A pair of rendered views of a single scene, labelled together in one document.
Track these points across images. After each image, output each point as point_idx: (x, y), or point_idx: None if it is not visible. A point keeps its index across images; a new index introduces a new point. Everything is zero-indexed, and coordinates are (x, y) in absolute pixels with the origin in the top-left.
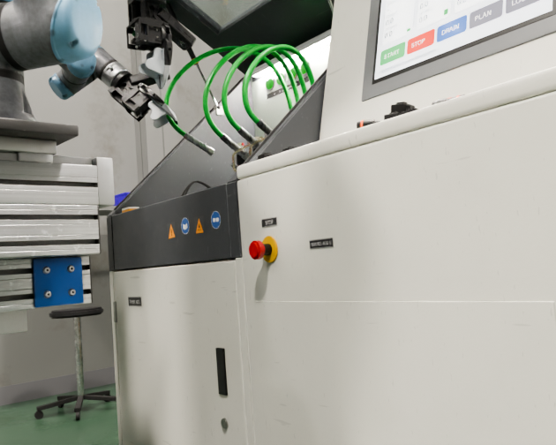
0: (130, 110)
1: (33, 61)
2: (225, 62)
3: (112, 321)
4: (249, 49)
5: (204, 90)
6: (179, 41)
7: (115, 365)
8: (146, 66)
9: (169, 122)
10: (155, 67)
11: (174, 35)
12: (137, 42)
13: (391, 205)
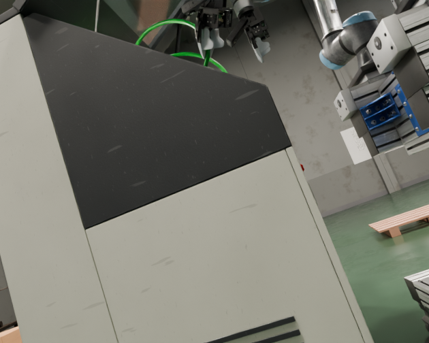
0: (216, 11)
1: (352, 58)
2: (201, 58)
3: (316, 205)
4: (178, 56)
5: (225, 69)
6: (235, 39)
7: (339, 259)
8: (269, 50)
9: (210, 54)
10: (264, 52)
11: (238, 35)
12: (268, 35)
13: None
